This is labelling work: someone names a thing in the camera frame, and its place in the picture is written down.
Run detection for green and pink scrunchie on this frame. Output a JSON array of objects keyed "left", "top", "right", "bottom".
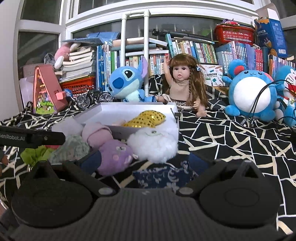
[{"left": 21, "top": 145, "right": 59, "bottom": 167}]

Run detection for green plaid cloth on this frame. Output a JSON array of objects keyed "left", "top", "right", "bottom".
[{"left": 48, "top": 135, "right": 90, "bottom": 164}]

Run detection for pink cloth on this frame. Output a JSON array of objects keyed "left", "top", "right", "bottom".
[{"left": 82, "top": 122, "right": 113, "bottom": 149}]

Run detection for blue brocade pouch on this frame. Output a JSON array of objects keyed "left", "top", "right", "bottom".
[{"left": 132, "top": 161, "right": 198, "bottom": 192}]

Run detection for purple plush toy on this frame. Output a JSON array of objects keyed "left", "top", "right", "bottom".
[{"left": 97, "top": 140, "right": 138, "bottom": 176}]

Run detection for white fluffy plush toy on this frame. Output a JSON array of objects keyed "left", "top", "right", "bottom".
[{"left": 126, "top": 128, "right": 178, "bottom": 164}]

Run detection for gold sequin heart pillow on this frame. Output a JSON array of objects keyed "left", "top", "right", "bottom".
[{"left": 122, "top": 110, "right": 166, "bottom": 128}]

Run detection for left hand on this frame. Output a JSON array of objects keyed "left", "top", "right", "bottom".
[{"left": 0, "top": 149, "right": 9, "bottom": 166}]

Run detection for black white patterned blanket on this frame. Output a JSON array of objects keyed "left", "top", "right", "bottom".
[{"left": 0, "top": 74, "right": 296, "bottom": 236}]

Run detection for pink triangular toy house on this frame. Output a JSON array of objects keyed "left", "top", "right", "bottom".
[{"left": 33, "top": 64, "right": 68, "bottom": 114}]

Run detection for white cardboard box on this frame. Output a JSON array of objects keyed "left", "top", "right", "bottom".
[{"left": 74, "top": 102, "right": 179, "bottom": 140}]

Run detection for miniature black bicycle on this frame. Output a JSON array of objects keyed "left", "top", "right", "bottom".
[{"left": 76, "top": 90, "right": 113, "bottom": 110}]

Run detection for red plastic basket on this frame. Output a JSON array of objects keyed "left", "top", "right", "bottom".
[{"left": 60, "top": 76, "right": 96, "bottom": 98}]

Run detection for blue round plush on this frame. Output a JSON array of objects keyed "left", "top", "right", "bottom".
[{"left": 222, "top": 59, "right": 283, "bottom": 121}]

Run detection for brown haired baby doll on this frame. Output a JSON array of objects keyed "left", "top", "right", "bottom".
[{"left": 156, "top": 54, "right": 208, "bottom": 117}]

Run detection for pink white bunny plush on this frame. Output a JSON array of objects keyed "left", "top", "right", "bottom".
[{"left": 54, "top": 43, "right": 81, "bottom": 70}]

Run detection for stack of books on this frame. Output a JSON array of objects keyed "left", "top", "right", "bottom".
[{"left": 58, "top": 45, "right": 96, "bottom": 82}]

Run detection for blue Stitch plush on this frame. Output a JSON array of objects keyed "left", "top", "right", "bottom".
[{"left": 108, "top": 56, "right": 157, "bottom": 102}]

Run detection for Doraemon plush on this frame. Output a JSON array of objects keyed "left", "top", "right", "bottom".
[{"left": 274, "top": 65, "right": 295, "bottom": 127}]

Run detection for row of upright books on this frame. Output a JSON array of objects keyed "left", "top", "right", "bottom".
[{"left": 97, "top": 34, "right": 295, "bottom": 89}]

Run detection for red basket on books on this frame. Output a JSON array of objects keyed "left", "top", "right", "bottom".
[{"left": 214, "top": 24, "right": 254, "bottom": 45}]

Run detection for blue cardboard box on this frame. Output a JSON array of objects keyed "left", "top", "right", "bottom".
[{"left": 254, "top": 18, "right": 288, "bottom": 58}]

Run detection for white pipe rack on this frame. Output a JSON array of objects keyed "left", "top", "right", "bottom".
[{"left": 120, "top": 9, "right": 152, "bottom": 96}]

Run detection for black cable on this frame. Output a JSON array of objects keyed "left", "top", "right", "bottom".
[{"left": 240, "top": 79, "right": 296, "bottom": 127}]

